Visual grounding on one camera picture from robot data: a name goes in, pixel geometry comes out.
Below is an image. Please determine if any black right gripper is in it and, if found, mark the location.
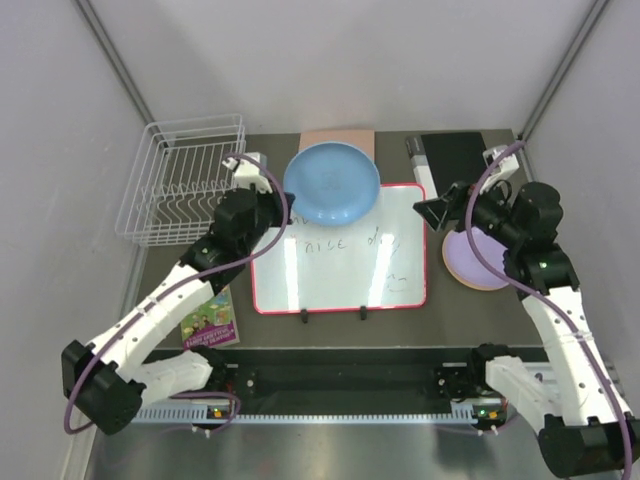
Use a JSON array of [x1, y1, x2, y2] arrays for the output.
[[413, 173, 523, 248]]

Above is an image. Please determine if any blue plate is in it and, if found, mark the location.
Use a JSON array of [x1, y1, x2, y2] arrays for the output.
[[284, 142, 381, 227]]

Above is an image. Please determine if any purple plate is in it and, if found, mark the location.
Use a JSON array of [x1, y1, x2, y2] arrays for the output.
[[442, 228, 506, 273]]

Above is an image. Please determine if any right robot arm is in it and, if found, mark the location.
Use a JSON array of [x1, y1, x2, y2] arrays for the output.
[[413, 182, 639, 479]]

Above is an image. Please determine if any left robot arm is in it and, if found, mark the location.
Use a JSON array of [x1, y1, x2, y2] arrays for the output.
[[61, 186, 295, 435]]

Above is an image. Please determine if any black folder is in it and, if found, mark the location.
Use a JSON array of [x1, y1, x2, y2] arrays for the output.
[[405, 131, 486, 200]]

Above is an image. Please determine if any red framed whiteboard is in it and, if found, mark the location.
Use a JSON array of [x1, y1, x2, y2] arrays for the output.
[[251, 184, 427, 314]]

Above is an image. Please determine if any brown cardboard sheet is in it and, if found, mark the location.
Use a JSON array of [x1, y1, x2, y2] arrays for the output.
[[298, 129, 375, 163]]

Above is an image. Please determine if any purple treehouse children's book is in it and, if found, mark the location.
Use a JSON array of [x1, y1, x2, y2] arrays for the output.
[[180, 287, 240, 350]]

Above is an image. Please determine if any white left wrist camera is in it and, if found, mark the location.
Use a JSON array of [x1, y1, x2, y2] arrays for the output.
[[222, 157, 273, 194]]

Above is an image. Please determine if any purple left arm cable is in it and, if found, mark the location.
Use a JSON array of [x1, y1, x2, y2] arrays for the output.
[[62, 152, 292, 435]]

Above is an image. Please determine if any white wire dish rack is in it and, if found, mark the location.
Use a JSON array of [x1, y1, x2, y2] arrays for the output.
[[115, 113, 246, 247]]

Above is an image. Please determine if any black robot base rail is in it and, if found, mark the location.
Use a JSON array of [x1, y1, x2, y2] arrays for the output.
[[203, 348, 498, 414]]

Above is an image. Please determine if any grey slotted cable duct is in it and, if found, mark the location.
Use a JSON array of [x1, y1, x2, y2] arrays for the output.
[[134, 403, 506, 425]]

